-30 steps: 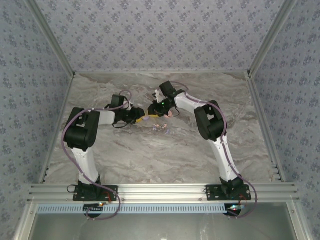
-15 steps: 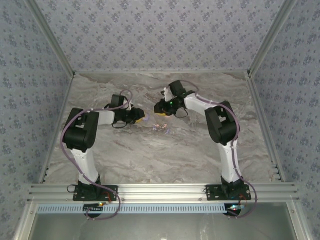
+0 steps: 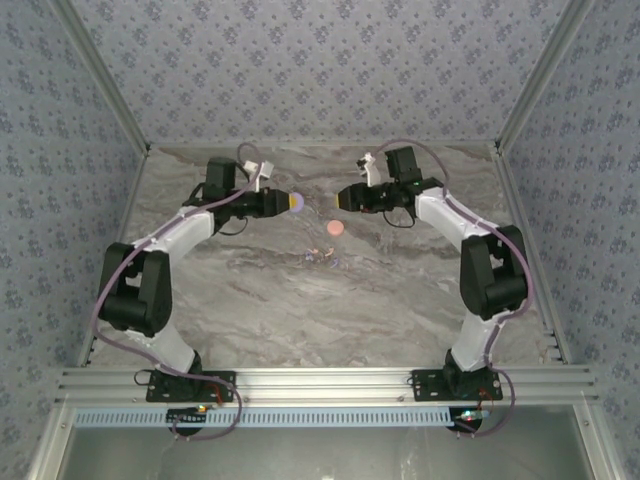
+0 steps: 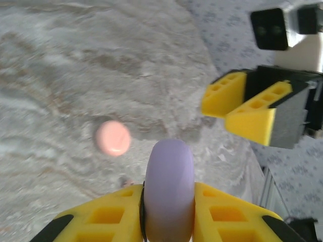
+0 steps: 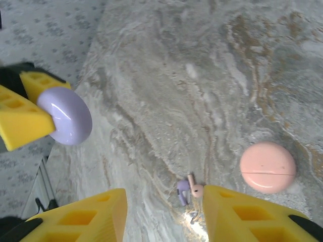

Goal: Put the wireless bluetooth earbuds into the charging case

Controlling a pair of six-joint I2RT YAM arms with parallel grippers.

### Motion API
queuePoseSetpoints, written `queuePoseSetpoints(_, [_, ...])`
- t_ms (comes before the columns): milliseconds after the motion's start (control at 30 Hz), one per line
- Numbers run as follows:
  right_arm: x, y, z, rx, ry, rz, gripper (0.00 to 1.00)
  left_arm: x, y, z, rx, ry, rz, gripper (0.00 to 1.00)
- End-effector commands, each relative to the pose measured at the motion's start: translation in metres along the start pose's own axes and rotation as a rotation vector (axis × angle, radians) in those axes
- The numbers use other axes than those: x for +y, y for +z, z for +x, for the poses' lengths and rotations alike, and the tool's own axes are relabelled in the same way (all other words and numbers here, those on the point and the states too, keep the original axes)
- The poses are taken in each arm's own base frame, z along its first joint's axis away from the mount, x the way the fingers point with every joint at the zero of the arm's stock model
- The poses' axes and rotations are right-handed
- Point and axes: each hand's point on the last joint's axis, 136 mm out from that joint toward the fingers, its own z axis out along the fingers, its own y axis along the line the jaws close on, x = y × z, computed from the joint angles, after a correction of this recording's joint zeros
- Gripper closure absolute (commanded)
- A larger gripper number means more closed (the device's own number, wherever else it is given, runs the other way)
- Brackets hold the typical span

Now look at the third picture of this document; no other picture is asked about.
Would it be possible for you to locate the thin aluminium edge strip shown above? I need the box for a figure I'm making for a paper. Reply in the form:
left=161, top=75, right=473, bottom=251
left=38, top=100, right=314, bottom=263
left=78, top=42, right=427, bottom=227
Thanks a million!
left=147, top=140, right=501, bottom=150

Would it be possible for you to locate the small controller board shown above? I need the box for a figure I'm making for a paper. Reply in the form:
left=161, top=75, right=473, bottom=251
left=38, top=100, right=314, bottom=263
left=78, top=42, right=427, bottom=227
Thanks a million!
left=166, top=405, right=210, bottom=427
left=451, top=406, right=495, bottom=432

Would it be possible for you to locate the grey metal sheet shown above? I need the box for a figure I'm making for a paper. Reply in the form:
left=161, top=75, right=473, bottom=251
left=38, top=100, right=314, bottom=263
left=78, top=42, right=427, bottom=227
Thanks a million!
left=63, top=424, right=594, bottom=480

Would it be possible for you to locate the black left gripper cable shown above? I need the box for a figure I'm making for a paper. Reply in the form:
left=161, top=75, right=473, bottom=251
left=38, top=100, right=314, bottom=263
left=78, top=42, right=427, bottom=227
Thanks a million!
left=217, top=213, right=252, bottom=237

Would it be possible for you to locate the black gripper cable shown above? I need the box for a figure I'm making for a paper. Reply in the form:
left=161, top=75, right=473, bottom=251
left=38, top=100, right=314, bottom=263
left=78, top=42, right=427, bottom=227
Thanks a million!
left=381, top=208, right=417, bottom=230
left=217, top=213, right=252, bottom=237

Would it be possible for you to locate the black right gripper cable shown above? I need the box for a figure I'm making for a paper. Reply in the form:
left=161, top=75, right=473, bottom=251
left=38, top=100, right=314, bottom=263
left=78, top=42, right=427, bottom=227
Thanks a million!
left=381, top=208, right=417, bottom=230

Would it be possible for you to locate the aluminium side rail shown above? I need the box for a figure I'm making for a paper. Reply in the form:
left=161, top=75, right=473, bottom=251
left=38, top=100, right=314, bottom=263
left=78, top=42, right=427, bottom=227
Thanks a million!
left=492, top=144, right=572, bottom=366
left=77, top=144, right=152, bottom=369

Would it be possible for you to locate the aluminium mounting rail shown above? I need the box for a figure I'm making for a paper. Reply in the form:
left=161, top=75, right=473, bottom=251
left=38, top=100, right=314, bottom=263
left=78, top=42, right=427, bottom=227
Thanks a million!
left=54, top=366, right=600, bottom=404

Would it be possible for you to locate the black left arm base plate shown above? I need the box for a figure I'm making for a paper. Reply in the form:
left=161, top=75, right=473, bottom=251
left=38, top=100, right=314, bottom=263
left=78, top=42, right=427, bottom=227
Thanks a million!
left=145, top=369, right=237, bottom=404

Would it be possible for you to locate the aluminium frame post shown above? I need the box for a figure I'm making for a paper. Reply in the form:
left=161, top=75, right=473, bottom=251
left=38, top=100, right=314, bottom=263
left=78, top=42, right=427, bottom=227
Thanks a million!
left=493, top=0, right=597, bottom=152
left=49, top=0, right=152, bottom=154

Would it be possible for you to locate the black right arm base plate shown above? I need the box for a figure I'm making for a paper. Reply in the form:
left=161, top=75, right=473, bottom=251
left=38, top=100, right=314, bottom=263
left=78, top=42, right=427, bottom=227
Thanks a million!
left=410, top=368, right=504, bottom=404

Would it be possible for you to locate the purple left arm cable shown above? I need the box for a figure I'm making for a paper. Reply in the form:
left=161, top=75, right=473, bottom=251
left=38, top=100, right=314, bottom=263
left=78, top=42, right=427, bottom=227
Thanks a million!
left=92, top=142, right=245, bottom=442

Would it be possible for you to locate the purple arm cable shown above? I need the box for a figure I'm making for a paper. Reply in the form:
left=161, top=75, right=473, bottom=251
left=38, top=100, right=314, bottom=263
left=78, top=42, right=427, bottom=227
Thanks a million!
left=372, top=138, right=537, bottom=439
left=92, top=142, right=245, bottom=442

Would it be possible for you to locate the slotted grey cable duct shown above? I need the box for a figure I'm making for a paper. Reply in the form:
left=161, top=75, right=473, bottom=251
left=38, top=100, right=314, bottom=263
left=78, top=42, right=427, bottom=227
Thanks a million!
left=73, top=405, right=494, bottom=429

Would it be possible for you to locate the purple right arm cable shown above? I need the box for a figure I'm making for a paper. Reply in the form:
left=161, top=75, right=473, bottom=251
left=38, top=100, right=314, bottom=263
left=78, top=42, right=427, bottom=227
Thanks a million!
left=372, top=138, right=537, bottom=439

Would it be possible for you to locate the aluminium frame leg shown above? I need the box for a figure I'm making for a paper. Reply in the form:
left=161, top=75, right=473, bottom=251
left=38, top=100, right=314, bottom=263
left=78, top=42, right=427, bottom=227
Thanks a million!
left=27, top=403, right=76, bottom=480
left=572, top=403, right=620, bottom=480

